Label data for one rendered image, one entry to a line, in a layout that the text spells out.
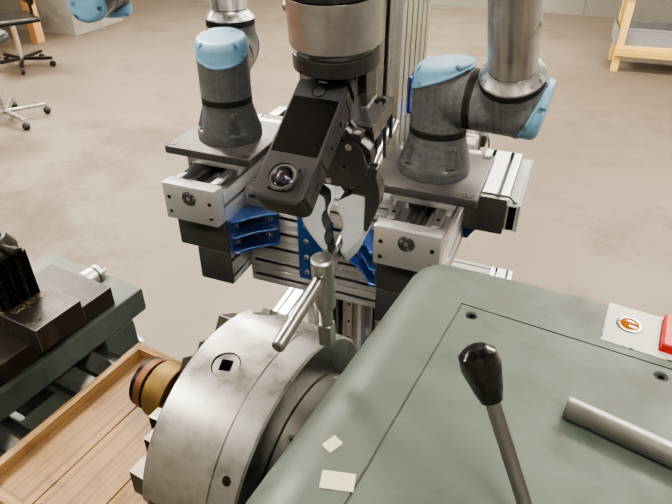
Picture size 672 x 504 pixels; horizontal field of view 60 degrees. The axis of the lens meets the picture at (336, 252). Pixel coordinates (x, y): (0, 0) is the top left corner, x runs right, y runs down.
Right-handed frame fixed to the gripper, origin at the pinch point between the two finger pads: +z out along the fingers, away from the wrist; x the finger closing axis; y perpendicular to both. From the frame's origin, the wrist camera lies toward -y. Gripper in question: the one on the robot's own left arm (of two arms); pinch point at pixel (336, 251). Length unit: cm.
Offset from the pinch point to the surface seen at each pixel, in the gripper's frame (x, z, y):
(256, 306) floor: 92, 153, 120
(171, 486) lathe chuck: 12.9, 22.0, -18.5
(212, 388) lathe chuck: 11.5, 14.9, -9.9
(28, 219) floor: 250, 156, 141
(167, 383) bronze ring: 23.6, 25.7, -4.8
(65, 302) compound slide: 61, 38, 12
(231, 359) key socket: 11.1, 14.3, -5.9
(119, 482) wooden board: 35, 49, -11
